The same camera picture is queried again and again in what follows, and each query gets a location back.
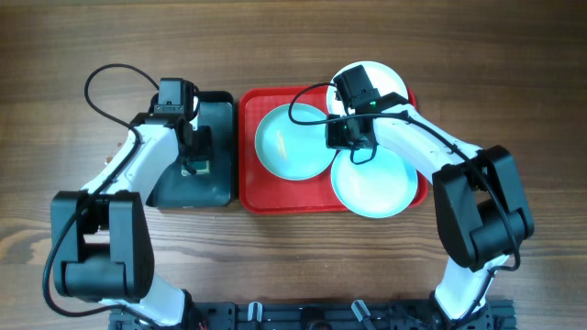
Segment light blue plate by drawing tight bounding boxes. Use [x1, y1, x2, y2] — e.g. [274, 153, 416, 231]
[254, 104, 337, 181]

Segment white plate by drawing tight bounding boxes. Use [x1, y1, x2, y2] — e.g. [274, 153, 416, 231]
[326, 60, 409, 116]

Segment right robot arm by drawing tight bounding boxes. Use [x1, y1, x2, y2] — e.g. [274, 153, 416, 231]
[326, 61, 535, 329]

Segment green yellow sponge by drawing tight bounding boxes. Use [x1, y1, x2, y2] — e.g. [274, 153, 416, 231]
[182, 160, 210, 176]

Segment red plastic tray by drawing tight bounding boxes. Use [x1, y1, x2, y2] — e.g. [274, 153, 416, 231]
[238, 84, 429, 216]

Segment pale green plate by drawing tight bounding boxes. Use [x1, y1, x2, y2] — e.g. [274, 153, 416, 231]
[330, 148, 418, 218]

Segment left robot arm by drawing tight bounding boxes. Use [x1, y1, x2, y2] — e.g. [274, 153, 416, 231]
[42, 78, 205, 329]

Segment black plastic tray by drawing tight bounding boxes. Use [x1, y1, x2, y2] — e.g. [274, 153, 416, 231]
[147, 91, 237, 208]

